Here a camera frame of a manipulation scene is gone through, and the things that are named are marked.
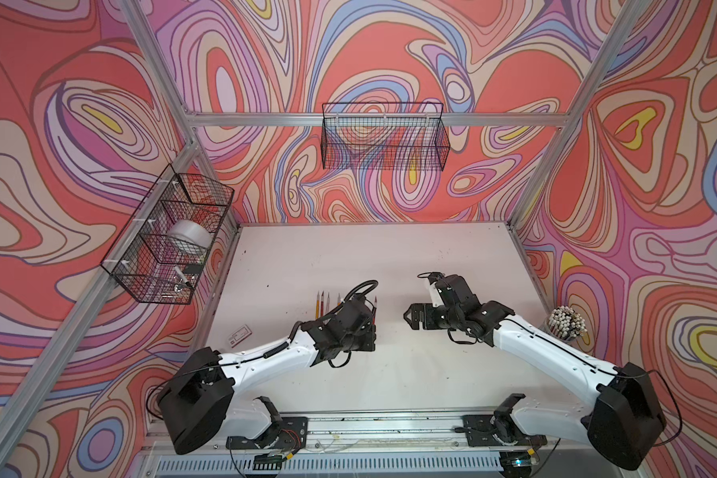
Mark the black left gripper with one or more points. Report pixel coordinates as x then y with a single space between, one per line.
370 339

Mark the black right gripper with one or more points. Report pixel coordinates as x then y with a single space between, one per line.
415 315

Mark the red capped knife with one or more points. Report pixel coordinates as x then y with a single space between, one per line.
374 309

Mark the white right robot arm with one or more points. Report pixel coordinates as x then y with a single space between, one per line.
618 413

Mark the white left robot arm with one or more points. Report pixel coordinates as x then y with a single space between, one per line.
199 401

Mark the clear cup of craft knives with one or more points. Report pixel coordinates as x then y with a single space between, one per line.
565 324

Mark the small white red card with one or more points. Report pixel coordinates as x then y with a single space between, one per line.
239 336

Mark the white tape roll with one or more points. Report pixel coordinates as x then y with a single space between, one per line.
190 237

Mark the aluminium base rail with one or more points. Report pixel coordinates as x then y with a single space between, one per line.
423 443

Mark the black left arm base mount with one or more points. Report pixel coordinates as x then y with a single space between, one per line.
258 425

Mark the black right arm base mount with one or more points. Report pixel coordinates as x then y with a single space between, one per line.
498 428

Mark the black wire basket back wall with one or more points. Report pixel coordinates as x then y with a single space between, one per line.
409 136

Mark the black wire basket wall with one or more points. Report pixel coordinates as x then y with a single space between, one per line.
144 262
409 136

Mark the black wire basket left wall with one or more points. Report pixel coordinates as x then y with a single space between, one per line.
144 262

